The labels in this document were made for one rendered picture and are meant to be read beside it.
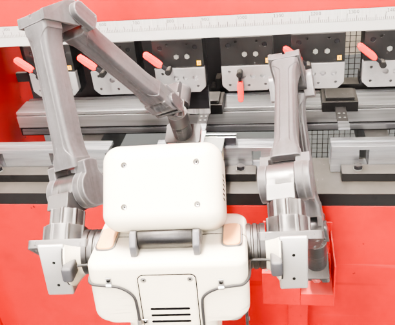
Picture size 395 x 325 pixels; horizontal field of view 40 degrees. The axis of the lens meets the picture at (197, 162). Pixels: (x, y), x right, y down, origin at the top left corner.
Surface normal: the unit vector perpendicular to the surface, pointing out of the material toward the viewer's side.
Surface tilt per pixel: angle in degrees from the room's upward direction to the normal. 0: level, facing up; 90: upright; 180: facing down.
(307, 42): 90
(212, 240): 8
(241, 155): 90
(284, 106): 21
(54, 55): 68
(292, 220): 37
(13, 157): 90
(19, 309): 90
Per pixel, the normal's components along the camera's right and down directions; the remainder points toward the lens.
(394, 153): -0.14, 0.53
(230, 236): -0.08, -0.91
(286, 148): -0.31, -0.63
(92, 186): 0.85, -0.20
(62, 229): 0.08, -0.36
